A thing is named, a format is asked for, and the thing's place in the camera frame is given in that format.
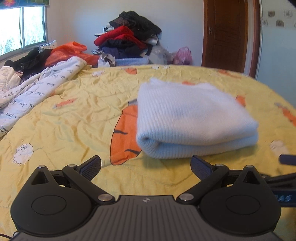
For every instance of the floral pillow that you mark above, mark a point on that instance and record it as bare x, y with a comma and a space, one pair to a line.
48, 45

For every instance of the white script print quilt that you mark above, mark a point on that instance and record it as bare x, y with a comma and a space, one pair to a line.
39, 83

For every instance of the brown wooden door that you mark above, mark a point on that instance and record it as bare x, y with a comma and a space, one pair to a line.
225, 37

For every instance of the window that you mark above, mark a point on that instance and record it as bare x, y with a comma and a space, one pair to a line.
20, 30

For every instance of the light blue folded blanket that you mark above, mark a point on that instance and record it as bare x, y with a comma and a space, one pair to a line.
131, 61

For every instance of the pink plastic bag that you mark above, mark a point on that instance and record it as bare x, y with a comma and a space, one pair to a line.
183, 56

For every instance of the black clothing heap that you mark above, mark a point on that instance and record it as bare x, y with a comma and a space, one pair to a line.
30, 60

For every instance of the white patterned plastic bag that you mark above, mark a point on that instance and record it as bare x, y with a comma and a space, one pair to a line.
106, 60

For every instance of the brown wooden door frame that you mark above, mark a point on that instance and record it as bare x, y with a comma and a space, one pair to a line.
254, 39

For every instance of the orange plastic bag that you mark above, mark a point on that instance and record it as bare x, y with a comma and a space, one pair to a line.
69, 53

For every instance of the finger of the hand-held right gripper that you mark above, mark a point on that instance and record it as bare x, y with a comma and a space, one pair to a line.
282, 179
288, 159

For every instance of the floral window valance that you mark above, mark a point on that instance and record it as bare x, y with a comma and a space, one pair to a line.
23, 3

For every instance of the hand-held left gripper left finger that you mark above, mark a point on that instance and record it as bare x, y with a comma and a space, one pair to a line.
90, 168

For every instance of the flower wall sticker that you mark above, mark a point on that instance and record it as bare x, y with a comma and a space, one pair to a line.
287, 14
280, 23
265, 22

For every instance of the yellow carrot print bedspread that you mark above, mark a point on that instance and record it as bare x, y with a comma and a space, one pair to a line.
81, 104

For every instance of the pile of dark and red clothes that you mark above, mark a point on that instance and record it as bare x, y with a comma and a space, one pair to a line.
129, 34

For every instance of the pale pink quilt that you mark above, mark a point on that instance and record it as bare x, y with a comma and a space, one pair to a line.
9, 80

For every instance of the clear plastic bag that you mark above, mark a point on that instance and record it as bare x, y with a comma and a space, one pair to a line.
160, 55

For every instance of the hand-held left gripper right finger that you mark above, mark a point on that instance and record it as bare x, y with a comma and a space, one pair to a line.
200, 168

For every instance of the white knit sweater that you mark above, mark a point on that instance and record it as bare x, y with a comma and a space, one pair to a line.
192, 115

